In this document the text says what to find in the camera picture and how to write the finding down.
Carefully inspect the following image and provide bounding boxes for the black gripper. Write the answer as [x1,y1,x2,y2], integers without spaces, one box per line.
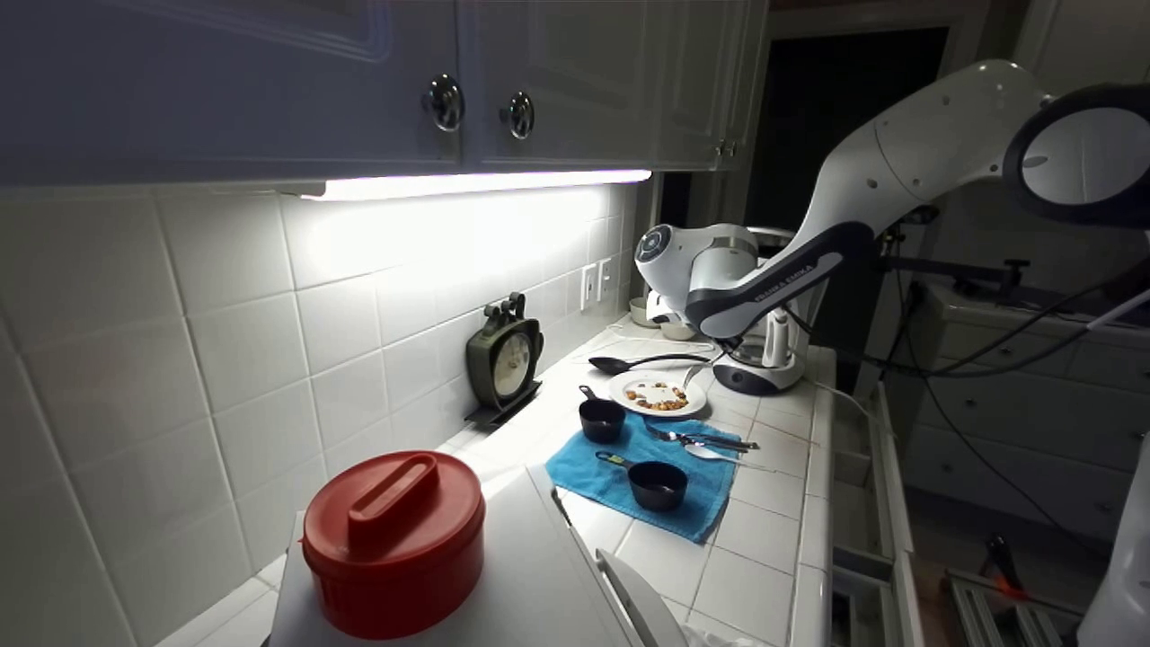
[702,327,756,373]

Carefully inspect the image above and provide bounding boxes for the silver metal fork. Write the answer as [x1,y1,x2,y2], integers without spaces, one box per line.
[669,428,765,457]
[652,355,719,409]

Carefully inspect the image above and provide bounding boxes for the white plate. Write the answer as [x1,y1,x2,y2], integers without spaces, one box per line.
[608,371,712,422]

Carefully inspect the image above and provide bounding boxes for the white coffee maker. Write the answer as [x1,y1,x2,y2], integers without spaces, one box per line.
[712,222,829,400]

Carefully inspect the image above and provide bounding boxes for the glass coffee carafe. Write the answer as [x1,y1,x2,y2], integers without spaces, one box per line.
[747,304,800,373]

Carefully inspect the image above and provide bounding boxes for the brown food pieces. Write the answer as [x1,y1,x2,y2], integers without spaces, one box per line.
[623,377,696,416]

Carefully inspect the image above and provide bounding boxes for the black plastic ladle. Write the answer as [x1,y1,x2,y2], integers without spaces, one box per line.
[587,347,712,377]

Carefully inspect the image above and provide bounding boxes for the small black pot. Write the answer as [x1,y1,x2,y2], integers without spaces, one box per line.
[576,381,634,449]
[594,445,694,518]

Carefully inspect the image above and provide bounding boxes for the blue cloth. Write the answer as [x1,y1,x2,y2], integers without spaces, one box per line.
[546,409,747,548]

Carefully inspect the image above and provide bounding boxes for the open white drawer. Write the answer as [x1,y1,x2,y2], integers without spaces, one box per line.
[822,381,926,647]

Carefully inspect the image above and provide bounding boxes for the dark analog kitchen clock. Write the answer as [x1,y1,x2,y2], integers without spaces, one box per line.
[465,292,551,436]

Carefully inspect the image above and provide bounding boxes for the under-cabinet light strip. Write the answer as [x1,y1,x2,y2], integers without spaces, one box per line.
[291,165,657,206]

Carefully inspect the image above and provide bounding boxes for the white drawer chest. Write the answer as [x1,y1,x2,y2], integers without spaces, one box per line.
[902,280,1150,542]

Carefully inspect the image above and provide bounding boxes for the round metal cabinet knob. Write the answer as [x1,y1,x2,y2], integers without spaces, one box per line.
[423,68,466,135]
[501,86,539,143]

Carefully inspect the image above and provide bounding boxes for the red lidded container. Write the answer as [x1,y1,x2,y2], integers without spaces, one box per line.
[299,445,490,644]

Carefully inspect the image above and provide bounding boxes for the white upper cabinets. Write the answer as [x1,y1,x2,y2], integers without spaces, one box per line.
[0,0,771,191]

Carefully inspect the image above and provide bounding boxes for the white wall outlet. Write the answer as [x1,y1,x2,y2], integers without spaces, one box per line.
[576,254,614,316]

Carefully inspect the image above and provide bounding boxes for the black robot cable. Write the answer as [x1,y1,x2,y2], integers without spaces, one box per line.
[857,208,1150,514]

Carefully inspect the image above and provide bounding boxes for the red handled tool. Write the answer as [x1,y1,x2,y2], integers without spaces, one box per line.
[980,533,1029,605]

